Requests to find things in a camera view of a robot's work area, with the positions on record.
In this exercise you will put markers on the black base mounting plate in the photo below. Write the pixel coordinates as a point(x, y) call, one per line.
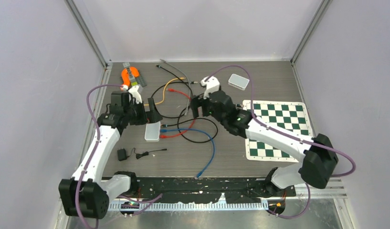
point(203, 190)

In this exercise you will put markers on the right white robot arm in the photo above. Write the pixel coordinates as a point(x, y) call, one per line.
point(315, 160)

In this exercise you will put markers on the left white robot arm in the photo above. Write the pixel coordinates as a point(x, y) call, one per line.
point(85, 194)

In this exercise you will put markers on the orange S-shaped block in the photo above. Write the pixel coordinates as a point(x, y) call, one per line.
point(129, 75)

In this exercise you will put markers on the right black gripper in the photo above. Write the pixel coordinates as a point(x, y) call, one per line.
point(201, 101)

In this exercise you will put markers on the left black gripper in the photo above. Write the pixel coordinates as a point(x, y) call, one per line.
point(152, 116)

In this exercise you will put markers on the grey lego baseplate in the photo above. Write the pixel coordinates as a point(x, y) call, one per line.
point(141, 79)

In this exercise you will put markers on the white network switch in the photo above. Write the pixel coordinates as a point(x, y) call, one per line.
point(238, 81)
point(152, 132)

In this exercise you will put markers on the black power adapter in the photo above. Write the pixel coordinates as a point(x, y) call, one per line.
point(123, 155)

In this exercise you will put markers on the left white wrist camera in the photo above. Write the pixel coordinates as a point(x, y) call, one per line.
point(134, 91)

